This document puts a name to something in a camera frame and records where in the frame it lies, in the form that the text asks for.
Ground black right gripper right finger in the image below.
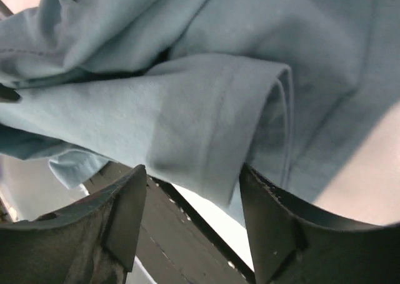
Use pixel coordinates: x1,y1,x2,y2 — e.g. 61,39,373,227
239,166,399,283

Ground blue grey t shirt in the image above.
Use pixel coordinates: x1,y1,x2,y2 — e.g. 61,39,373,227
1,0,399,225

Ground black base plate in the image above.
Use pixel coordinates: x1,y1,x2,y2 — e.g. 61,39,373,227
84,164,255,283

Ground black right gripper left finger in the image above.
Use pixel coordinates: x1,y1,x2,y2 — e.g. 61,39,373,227
1,165,147,283

